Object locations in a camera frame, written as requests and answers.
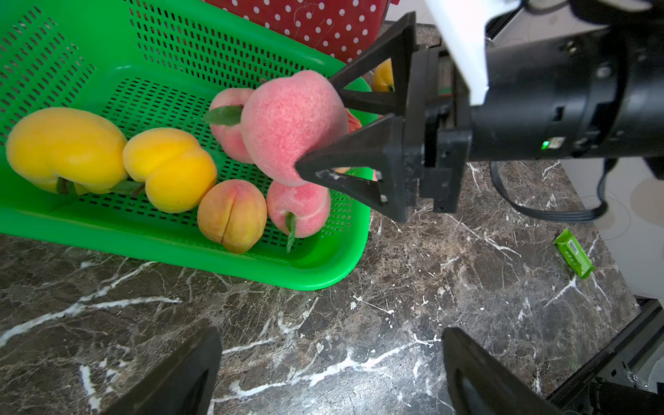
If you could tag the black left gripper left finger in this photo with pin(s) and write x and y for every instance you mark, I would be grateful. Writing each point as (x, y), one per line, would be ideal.
(181, 384)

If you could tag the orange pink peach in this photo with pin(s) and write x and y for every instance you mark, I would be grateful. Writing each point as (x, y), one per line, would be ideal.
(234, 214)

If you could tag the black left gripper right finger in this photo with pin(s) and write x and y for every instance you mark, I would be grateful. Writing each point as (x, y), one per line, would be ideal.
(479, 384)

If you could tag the yellow peach by toaster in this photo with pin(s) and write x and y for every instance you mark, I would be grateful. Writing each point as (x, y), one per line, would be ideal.
(383, 79)

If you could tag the red orange peach with leaf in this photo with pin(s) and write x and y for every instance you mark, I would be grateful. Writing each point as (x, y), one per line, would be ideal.
(354, 123)

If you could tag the green object under right arm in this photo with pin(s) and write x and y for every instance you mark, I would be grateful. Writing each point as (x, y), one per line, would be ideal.
(574, 255)

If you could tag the yellow peach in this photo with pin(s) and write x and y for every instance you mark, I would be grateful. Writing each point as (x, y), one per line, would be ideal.
(176, 171)
(383, 79)
(59, 144)

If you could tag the red polka dot toaster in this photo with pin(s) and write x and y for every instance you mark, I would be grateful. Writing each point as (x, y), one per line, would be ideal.
(342, 29)

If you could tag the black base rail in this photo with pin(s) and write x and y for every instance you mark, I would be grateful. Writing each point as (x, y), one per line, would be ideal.
(625, 377)

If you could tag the green plastic basket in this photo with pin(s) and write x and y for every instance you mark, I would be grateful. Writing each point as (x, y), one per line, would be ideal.
(147, 64)

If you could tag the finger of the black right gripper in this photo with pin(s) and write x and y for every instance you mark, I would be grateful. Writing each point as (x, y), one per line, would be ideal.
(378, 147)

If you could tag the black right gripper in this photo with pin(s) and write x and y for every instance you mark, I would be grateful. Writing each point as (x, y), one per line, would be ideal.
(597, 94)

